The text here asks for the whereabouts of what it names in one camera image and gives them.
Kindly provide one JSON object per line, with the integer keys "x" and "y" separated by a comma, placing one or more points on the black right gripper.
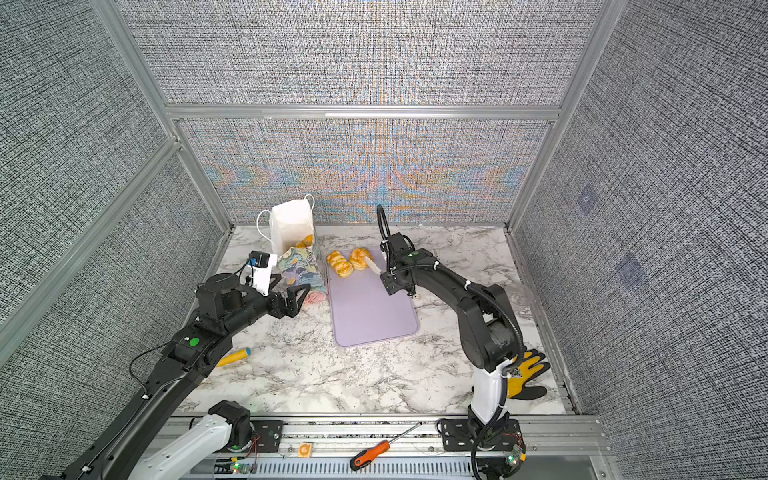
{"x": 389, "y": 284}

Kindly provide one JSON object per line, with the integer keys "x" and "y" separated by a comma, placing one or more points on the yellow black work glove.
{"x": 519, "y": 386}

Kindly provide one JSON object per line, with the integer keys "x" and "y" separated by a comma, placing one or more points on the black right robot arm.
{"x": 489, "y": 333}

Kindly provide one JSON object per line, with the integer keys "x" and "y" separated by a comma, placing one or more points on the yellow plastic scoop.
{"x": 234, "y": 357}

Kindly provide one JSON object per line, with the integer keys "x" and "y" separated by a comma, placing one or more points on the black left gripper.
{"x": 294, "y": 306}

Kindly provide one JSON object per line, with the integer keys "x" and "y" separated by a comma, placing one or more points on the round scored bun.
{"x": 359, "y": 258}

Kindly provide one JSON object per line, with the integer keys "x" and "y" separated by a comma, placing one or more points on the small orange tag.
{"x": 305, "y": 450}

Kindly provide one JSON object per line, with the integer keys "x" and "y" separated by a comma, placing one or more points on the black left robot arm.
{"x": 226, "y": 306}

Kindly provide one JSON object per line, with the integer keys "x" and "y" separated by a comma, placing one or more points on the orange handled screwdriver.
{"x": 367, "y": 456}

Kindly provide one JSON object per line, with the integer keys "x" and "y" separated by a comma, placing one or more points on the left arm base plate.
{"x": 265, "y": 436}

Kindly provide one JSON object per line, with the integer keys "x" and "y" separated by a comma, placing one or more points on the floral paper gift bag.
{"x": 283, "y": 226}

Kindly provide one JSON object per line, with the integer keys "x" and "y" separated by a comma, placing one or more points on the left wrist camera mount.
{"x": 261, "y": 265}

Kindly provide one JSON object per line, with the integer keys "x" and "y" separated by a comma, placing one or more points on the twisted braid bread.
{"x": 340, "y": 264}

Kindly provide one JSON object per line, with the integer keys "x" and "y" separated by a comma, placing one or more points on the ring donut bread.
{"x": 307, "y": 242}

